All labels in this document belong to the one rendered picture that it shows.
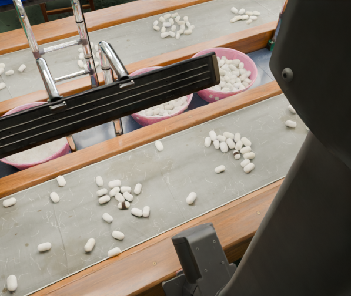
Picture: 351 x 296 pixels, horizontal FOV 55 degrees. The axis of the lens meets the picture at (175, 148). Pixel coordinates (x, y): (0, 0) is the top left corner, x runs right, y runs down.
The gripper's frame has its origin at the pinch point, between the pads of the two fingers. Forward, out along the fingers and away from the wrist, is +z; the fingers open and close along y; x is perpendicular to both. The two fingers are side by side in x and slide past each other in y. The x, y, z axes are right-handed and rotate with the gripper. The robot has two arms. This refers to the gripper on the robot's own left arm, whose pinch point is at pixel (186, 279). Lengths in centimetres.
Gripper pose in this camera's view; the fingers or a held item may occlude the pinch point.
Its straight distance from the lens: 62.7
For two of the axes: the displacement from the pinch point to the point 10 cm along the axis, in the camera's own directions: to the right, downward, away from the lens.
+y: -9.1, 3.2, -2.6
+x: 3.6, 9.3, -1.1
